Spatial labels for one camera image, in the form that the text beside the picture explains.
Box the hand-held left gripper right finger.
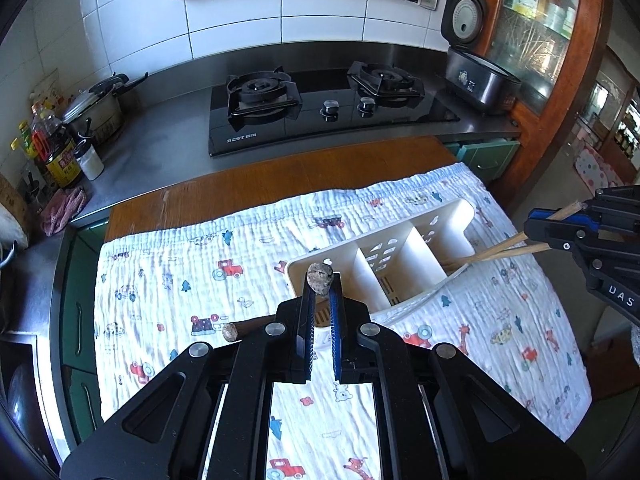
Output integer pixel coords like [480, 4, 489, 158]
[330, 285, 583, 480]

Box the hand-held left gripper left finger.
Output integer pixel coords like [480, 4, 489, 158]
[60, 285, 316, 480]

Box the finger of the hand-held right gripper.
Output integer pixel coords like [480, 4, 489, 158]
[582, 186, 640, 233]
[524, 210, 591, 253]

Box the brown wooden chopstick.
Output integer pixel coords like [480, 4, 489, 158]
[306, 261, 335, 297]
[440, 242, 551, 267]
[465, 201, 583, 263]
[221, 316, 277, 344]

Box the white plastic utensil holder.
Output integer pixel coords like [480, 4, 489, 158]
[285, 197, 478, 333]

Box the dotted floor mat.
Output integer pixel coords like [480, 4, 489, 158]
[572, 146, 626, 196]

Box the green base cabinet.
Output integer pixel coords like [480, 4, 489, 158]
[442, 139, 521, 184]
[52, 210, 109, 441]

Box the white printed cloth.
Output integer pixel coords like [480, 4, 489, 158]
[95, 162, 593, 480]

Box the wooden glass-door cabinet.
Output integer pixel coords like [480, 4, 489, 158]
[467, 0, 614, 131]

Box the dark rice cooker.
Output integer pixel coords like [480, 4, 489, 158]
[440, 0, 522, 116]

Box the black gas stove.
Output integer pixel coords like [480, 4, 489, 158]
[207, 60, 461, 158]

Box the steel kitchen counter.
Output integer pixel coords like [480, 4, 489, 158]
[0, 42, 523, 341]

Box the pink rag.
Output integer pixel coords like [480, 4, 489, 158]
[40, 186, 89, 237]

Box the small white jar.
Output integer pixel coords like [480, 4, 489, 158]
[74, 132, 105, 181]

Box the kitchen sink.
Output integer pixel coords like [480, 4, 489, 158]
[0, 332, 66, 480]

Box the large dark oil bottle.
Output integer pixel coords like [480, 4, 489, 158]
[31, 102, 84, 190]

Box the steel pressure cooker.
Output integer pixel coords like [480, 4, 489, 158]
[62, 72, 149, 144]

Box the round wooden cutting board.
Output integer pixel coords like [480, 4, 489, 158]
[0, 172, 30, 256]

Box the yellow-green bottle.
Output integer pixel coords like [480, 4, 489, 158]
[11, 120, 39, 159]

